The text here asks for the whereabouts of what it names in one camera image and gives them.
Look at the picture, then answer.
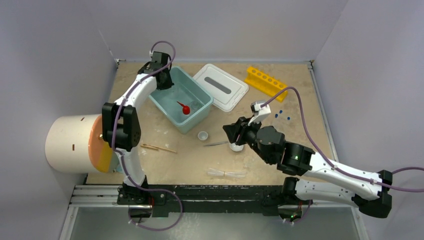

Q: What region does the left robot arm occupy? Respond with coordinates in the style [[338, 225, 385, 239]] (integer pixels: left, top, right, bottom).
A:
[[101, 50, 174, 205]]

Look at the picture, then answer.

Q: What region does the teal plastic bin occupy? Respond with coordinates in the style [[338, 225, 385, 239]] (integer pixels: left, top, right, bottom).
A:
[[149, 66, 214, 134]]

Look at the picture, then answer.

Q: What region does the white bin lid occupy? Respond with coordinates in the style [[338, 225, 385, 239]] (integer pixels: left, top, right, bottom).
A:
[[193, 63, 249, 112]]

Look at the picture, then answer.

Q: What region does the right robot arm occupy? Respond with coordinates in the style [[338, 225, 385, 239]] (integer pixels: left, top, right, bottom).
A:
[[222, 117, 393, 219]]

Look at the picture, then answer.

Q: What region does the small white crucible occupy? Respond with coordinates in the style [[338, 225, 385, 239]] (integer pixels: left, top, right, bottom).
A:
[[197, 131, 209, 141]]

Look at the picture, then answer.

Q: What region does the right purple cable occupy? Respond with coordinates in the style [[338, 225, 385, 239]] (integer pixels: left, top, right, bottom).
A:
[[261, 86, 424, 194]]

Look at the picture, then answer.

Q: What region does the white cylinder orange end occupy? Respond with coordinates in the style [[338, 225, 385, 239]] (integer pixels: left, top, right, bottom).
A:
[[45, 114, 119, 174]]

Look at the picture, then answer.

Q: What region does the black base frame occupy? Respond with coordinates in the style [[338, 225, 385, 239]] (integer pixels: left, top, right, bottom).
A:
[[117, 180, 309, 217]]

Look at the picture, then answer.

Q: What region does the white squeeze bottle red nozzle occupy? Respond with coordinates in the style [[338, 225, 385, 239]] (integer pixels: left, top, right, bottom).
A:
[[177, 101, 191, 116]]

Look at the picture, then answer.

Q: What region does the purple cable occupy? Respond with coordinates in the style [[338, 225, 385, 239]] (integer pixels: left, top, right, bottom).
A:
[[261, 86, 424, 194], [110, 40, 184, 200]]

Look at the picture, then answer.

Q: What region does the wooden stick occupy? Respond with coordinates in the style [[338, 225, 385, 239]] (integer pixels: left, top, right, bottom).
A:
[[140, 143, 178, 154]]

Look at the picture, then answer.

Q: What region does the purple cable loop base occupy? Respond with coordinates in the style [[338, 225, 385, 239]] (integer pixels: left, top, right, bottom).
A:
[[128, 190, 185, 233]]

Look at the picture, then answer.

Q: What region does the yellow test tube rack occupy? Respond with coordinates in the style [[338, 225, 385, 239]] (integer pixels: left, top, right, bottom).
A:
[[244, 66, 288, 97]]

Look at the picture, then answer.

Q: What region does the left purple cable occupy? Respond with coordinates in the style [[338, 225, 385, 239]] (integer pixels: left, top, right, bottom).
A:
[[110, 40, 184, 200]]

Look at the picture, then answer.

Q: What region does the white porcelain dish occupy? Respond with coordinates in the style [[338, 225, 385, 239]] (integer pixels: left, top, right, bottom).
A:
[[229, 143, 244, 152]]

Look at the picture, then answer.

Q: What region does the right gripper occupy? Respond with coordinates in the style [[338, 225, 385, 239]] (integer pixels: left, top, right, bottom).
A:
[[222, 115, 273, 165]]

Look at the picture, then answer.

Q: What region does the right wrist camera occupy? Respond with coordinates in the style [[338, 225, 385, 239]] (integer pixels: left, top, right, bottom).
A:
[[248, 100, 271, 126]]

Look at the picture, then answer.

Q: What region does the small glass flask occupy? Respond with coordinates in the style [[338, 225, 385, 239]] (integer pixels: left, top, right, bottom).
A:
[[189, 100, 202, 112]]

